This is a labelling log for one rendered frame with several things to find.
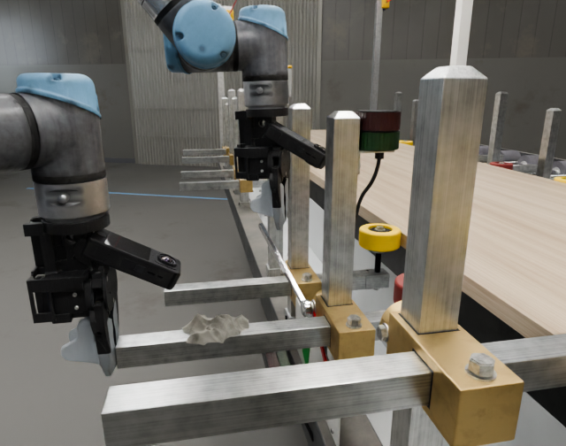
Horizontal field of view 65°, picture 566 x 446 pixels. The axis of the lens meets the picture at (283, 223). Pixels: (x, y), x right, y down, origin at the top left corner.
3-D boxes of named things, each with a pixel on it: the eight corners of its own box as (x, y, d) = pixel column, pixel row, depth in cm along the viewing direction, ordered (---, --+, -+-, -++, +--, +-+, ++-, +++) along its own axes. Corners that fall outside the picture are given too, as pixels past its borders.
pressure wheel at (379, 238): (389, 292, 84) (393, 234, 81) (350, 283, 88) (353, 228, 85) (401, 278, 91) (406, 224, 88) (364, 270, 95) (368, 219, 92)
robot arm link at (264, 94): (292, 80, 76) (281, 80, 68) (293, 108, 77) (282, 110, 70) (250, 82, 78) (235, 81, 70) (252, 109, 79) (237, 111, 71)
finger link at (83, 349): (70, 378, 56) (59, 312, 54) (118, 372, 57) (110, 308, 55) (63, 394, 53) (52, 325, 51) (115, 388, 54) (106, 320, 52)
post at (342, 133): (324, 429, 69) (334, 111, 55) (317, 414, 72) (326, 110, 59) (346, 426, 70) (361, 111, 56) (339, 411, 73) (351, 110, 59)
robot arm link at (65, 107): (-10, 73, 45) (70, 75, 52) (10, 180, 48) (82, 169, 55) (31, 71, 41) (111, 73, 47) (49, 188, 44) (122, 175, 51)
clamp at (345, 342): (337, 367, 57) (339, 333, 56) (310, 318, 70) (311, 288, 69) (378, 362, 59) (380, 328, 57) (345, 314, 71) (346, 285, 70)
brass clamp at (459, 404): (445, 452, 31) (452, 391, 30) (371, 348, 44) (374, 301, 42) (523, 440, 32) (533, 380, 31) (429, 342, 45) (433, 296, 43)
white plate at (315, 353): (335, 449, 60) (337, 385, 57) (294, 345, 84) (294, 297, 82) (339, 448, 60) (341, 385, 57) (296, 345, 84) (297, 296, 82)
